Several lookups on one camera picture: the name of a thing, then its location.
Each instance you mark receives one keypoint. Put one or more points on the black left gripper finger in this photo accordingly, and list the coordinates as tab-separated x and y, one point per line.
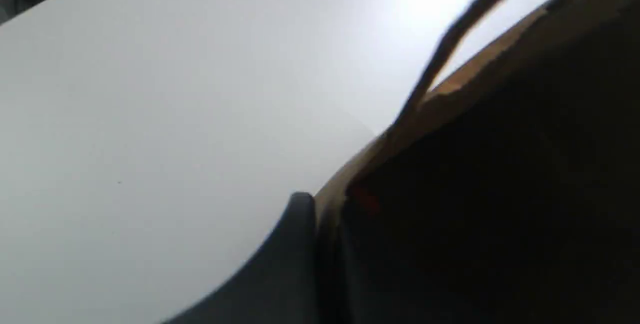
277	284

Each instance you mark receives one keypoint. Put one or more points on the brown paper bag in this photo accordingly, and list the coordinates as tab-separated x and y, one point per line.
506	194

